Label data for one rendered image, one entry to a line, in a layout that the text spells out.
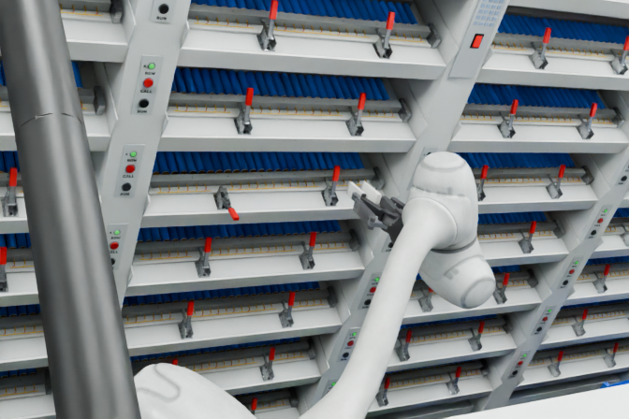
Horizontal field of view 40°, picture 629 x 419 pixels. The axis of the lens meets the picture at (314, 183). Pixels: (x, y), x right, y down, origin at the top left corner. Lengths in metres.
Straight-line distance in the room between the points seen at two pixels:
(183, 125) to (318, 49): 0.31
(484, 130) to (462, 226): 0.66
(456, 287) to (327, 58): 0.52
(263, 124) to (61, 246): 1.53
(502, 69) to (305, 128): 0.47
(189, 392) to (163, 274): 0.69
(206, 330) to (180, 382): 0.83
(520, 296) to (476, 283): 1.12
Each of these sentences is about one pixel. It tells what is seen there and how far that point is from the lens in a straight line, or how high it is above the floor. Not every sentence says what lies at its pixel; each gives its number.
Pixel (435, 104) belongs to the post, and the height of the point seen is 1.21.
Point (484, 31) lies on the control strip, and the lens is 1.92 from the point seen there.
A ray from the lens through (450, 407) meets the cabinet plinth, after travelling 2.98.
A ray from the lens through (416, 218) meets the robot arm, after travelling 1.47.
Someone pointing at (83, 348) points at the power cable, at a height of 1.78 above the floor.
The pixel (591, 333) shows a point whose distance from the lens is 3.05.
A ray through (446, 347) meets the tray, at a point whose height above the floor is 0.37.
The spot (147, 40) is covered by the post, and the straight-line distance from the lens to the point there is 1.58.
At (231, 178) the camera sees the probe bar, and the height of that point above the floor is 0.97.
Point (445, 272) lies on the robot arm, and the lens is 1.58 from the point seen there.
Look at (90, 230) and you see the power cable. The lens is 0.30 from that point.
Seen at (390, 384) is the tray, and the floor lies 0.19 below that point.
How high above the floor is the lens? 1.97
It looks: 31 degrees down
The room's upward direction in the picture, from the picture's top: 19 degrees clockwise
